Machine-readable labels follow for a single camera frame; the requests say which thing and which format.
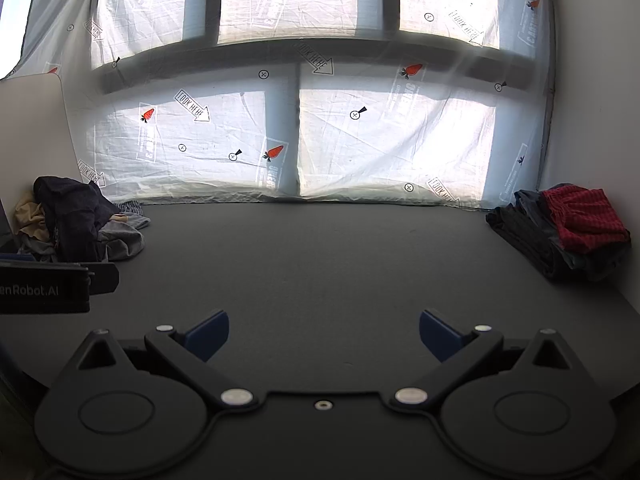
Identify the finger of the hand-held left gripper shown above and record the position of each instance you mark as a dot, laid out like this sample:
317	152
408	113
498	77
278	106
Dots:
105	279

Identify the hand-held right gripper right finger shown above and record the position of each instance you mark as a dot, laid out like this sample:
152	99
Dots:
437	332

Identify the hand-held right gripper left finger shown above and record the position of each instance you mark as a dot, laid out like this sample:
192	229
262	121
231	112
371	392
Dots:
209	332

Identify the navy blue sweater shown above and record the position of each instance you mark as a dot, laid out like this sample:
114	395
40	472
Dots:
70	210

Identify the pile of grey beige clothes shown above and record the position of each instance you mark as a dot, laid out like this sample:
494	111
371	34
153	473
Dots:
129	205

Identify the grey t-shirt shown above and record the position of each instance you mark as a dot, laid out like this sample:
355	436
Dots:
122	245

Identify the light blue garment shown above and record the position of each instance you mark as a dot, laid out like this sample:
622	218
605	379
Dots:
137	220

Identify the beige garment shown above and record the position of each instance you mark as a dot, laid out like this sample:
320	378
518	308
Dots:
30	217

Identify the black folded garment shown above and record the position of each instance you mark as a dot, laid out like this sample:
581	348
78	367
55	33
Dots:
520	240

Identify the white board panel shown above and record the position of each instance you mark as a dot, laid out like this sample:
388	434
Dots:
30	130

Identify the dark grey folded garment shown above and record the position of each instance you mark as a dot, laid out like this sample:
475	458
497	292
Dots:
600	262

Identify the red striped garment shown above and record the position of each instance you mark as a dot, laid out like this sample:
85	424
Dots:
582	215

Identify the white carrot-print curtain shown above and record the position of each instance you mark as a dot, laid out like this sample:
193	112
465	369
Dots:
380	135

